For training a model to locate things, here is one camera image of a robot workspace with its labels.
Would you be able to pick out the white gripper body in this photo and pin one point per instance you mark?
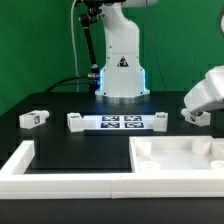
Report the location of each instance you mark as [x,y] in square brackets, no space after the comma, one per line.
[208,94]

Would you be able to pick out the white square tabletop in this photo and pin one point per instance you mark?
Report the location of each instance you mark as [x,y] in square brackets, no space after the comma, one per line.
[176,153]

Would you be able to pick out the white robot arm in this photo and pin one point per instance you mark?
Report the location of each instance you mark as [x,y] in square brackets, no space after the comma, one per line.
[122,79]

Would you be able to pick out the white marker plate with tags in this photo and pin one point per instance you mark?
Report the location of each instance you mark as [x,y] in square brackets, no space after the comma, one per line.
[118,122]

